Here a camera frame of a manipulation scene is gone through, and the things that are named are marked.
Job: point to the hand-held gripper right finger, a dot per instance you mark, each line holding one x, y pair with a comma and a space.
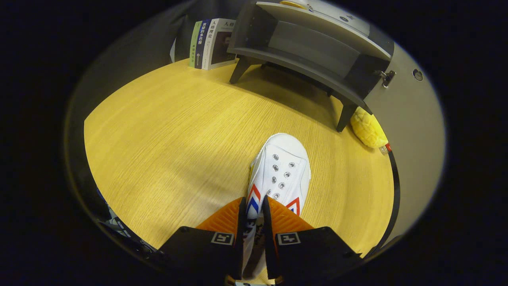
268, 246

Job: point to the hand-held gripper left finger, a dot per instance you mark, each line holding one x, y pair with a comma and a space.
240, 238

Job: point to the grey shoe cabinet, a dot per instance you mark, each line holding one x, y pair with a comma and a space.
301, 51

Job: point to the metal door hinge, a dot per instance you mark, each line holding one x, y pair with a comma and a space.
387, 78

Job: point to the white blue clutter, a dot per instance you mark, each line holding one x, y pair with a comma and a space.
115, 222

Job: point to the red cap plastic bottle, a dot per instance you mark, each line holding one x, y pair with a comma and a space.
385, 149

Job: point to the yellow bumpy plush toy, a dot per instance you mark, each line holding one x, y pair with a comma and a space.
367, 127

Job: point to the white grey book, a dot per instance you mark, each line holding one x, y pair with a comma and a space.
220, 43

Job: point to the dark blue book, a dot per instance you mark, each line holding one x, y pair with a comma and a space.
201, 43

